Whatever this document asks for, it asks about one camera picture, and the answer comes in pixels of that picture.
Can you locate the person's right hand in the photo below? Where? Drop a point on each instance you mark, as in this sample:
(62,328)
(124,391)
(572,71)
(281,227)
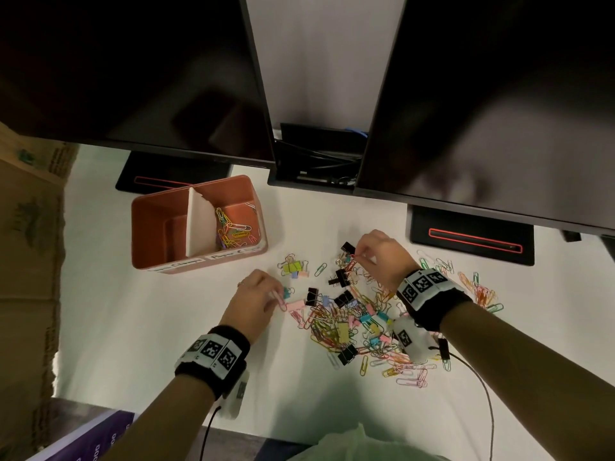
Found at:
(387,259)

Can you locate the person's left hand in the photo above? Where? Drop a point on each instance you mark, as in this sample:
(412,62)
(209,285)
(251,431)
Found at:
(247,307)

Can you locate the person's right fingers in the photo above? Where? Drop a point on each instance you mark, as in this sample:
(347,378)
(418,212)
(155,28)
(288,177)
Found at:
(365,247)

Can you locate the person's left fingers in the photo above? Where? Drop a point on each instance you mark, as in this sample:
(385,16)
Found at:
(275,292)

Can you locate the orange paper clip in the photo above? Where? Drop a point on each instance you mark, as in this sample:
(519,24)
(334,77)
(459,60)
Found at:
(352,264)

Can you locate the person's left forearm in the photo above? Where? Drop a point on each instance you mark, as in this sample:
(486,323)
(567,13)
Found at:
(158,422)

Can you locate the person's right forearm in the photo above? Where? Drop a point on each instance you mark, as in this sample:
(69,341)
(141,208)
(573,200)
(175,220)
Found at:
(533,379)

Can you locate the black binder clip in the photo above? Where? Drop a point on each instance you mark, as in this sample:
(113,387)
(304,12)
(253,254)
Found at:
(312,296)
(339,277)
(344,298)
(347,354)
(348,248)

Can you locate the white paper label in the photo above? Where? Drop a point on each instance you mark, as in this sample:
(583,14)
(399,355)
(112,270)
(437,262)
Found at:
(175,266)
(234,254)

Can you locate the heap of boxed paper clips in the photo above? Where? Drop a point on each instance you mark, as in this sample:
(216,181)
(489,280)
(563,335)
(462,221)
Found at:
(233,230)

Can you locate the scattered pastel binder clips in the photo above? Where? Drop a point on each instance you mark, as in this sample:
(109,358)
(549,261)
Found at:
(343,326)

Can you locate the black wristband with marker tags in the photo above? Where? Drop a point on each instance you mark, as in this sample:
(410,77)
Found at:
(214,352)
(427,292)

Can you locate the pile of coloured paper clips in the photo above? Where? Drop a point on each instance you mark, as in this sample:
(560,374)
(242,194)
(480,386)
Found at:
(384,331)

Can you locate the white cardboard divider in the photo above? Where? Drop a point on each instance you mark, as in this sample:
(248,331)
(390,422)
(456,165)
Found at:
(199,225)

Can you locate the black monitor stand base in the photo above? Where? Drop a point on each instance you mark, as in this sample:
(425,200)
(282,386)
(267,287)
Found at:
(471,237)
(168,175)

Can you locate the terracotta plastic organiser box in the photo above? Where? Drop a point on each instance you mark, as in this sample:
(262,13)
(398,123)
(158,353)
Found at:
(153,230)

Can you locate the light green garment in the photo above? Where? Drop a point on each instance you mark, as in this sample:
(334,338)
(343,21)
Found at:
(365,446)

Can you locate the black computer monitor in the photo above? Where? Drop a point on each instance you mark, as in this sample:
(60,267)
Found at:
(504,91)
(125,67)

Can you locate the purple and white box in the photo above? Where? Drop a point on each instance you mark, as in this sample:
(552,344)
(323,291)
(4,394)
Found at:
(91,439)

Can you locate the brown cardboard box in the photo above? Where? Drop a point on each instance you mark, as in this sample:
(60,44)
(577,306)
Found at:
(29,283)

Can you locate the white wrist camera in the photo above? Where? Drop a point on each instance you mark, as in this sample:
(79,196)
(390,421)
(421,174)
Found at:
(236,393)
(413,340)

